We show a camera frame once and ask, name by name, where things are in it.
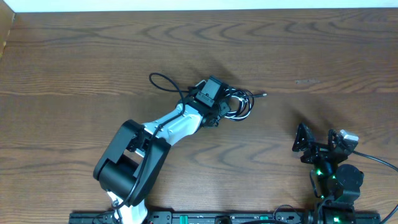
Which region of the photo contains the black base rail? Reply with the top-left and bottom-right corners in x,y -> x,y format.
68,208 -> 382,224

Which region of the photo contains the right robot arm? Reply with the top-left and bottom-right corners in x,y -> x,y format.
292,123 -> 364,224

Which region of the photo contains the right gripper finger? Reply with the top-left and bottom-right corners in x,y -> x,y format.
328,129 -> 341,149
292,123 -> 315,152

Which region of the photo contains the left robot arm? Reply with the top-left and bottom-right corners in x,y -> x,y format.
93,77 -> 233,223

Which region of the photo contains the black USB cable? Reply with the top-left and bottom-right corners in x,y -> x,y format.
222,86 -> 268,121

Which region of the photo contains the white USB cable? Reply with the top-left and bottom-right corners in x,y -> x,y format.
223,88 -> 253,121

